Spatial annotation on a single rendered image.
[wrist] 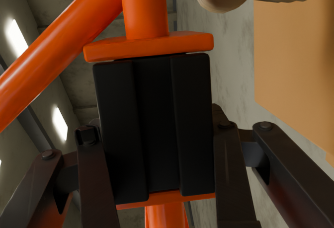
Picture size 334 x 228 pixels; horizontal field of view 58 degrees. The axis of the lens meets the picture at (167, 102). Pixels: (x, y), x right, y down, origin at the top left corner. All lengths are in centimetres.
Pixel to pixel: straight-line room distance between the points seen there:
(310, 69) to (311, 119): 4
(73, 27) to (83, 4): 1
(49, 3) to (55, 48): 1080
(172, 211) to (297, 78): 17
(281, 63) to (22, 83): 23
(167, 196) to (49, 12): 1101
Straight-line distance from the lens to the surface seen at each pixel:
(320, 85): 26
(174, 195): 16
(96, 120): 18
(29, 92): 18
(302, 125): 29
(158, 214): 18
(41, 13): 1122
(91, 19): 17
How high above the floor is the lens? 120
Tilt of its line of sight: 3 degrees down
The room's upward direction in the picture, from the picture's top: 97 degrees counter-clockwise
